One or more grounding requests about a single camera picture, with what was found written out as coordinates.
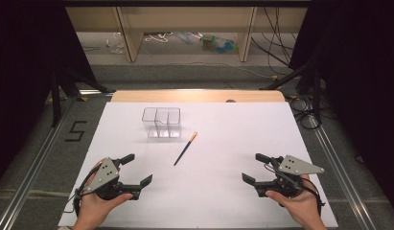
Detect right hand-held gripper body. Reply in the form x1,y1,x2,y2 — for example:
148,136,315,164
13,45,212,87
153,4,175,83
254,154,326,198

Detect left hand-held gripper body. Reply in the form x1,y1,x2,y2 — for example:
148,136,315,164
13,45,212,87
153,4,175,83
83,157,143,201

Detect clear plastic divided container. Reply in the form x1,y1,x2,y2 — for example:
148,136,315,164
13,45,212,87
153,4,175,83
141,106,183,139

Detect dark pencil with orange end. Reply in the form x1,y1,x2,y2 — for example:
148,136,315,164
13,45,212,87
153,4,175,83
173,131,198,167

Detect person's left hand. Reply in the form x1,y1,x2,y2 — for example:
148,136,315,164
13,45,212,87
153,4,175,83
72,157,134,230

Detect person's right hand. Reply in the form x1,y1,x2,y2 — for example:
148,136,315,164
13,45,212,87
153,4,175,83
266,173,328,230

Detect white table sheet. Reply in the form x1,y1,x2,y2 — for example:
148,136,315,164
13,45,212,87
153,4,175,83
58,101,338,228

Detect black stand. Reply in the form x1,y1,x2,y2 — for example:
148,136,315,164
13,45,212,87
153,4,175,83
49,63,116,128
260,60,323,124

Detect black curtain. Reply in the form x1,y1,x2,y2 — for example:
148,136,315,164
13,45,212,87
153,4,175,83
0,0,97,190
289,0,394,219

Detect clear plastic bag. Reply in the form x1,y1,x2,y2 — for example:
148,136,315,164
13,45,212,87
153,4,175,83
105,32,126,55

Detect light wooden desk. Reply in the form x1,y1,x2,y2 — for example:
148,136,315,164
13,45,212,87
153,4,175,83
65,6,309,63

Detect colourful plastic bag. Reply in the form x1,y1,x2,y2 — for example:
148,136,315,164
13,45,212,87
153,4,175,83
200,33,240,55

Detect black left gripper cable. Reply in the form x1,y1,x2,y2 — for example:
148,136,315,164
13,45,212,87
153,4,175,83
63,169,102,218

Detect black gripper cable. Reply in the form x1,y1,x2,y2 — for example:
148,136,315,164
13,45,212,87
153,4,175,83
63,169,102,218
301,176,326,219

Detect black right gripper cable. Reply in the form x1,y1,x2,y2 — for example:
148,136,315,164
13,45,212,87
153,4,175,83
301,176,326,219

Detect metal floor rail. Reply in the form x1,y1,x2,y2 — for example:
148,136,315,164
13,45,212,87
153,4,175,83
308,114,380,230
0,95,78,230

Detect black cable coil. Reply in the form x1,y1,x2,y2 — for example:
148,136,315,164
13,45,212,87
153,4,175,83
287,94,323,130

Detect bundle of black hanging cables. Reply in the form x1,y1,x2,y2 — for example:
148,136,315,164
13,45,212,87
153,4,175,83
250,7,298,76

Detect white cord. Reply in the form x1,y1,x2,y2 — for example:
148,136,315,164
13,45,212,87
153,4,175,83
144,32,174,43

